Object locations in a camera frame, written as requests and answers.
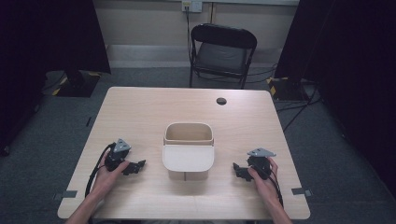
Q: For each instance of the white wall socket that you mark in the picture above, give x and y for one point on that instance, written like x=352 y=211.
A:
x=192 y=5

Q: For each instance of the black stand base striped tape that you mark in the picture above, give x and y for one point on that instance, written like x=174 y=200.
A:
x=288 y=90
x=77 y=85

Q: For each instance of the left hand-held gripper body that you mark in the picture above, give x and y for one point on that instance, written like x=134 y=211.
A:
x=117 y=155

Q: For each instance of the person's right hand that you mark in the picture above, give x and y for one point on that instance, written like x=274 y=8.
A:
x=264 y=184

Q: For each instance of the small black floor marker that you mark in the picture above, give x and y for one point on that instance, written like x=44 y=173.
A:
x=88 y=121

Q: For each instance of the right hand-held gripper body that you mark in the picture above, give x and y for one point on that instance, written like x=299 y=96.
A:
x=260 y=161

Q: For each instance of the white plastic bin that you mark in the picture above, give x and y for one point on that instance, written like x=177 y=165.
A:
x=188 y=158

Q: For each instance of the grey tape strip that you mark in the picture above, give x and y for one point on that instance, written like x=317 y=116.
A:
x=66 y=194
x=301 y=191

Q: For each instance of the black folding chair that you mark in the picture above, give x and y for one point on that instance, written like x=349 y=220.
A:
x=222 y=56

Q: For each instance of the dark curtain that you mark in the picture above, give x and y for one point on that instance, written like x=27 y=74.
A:
x=46 y=46
x=351 y=77

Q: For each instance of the person's left hand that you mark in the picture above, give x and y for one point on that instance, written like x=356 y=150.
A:
x=106 y=180

